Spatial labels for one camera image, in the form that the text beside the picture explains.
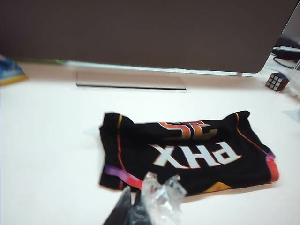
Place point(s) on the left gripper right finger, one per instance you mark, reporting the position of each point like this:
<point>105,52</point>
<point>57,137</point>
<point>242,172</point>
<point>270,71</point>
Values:
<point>172,199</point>

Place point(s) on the black desk device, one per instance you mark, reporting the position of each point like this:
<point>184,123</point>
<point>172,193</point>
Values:
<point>288,50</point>

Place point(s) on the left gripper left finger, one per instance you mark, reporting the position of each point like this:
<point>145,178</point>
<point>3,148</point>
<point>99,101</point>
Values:
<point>131,211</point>

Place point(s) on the black Rubik's cube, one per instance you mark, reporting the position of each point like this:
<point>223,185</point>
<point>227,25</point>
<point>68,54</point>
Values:
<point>276,82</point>

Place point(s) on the blue crumpled cloth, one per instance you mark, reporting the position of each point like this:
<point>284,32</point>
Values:
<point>10,70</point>

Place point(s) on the black basketball jersey number 35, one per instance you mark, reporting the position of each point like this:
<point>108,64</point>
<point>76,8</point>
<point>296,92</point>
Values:
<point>187,164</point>

